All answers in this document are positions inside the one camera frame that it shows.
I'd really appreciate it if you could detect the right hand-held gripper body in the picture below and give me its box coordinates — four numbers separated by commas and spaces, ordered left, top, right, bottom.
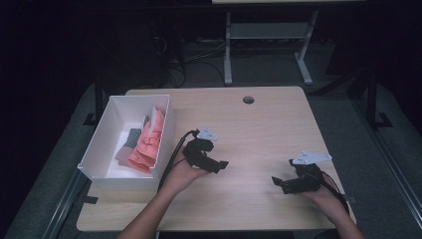
288, 150, 333, 195

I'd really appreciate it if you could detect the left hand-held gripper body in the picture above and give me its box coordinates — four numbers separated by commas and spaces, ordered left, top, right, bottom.
182, 126, 220, 170

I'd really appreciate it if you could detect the pink printed winter glove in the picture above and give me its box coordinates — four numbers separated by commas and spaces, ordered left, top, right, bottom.
132, 107, 166, 172

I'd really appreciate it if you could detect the orange glove with grey palm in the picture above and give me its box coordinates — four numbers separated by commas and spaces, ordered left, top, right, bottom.
127, 114, 157, 174

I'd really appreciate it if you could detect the white box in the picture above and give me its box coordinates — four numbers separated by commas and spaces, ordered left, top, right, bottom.
77, 94, 176, 192

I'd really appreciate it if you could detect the person's right hand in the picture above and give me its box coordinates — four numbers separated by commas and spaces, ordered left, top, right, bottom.
300, 174, 348, 222

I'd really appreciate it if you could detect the person's left hand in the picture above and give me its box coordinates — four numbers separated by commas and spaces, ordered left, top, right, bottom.
160, 151, 210, 197

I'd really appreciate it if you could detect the black metal stand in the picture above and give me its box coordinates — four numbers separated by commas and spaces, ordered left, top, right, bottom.
365, 64, 394, 129
83, 71, 107, 126

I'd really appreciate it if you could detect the right hand-held gripper black cable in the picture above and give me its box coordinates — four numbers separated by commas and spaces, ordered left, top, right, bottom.
312, 169, 351, 214

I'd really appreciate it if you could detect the metal floor rail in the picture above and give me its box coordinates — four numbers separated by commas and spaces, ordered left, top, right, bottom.
350, 98, 422, 228
41, 168, 90, 239

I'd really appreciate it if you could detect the bundle of floor cables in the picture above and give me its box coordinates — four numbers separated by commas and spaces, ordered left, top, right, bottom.
150, 33, 227, 90

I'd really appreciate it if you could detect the white metal table frame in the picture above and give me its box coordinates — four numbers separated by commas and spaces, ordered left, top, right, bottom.
223, 9, 319, 87

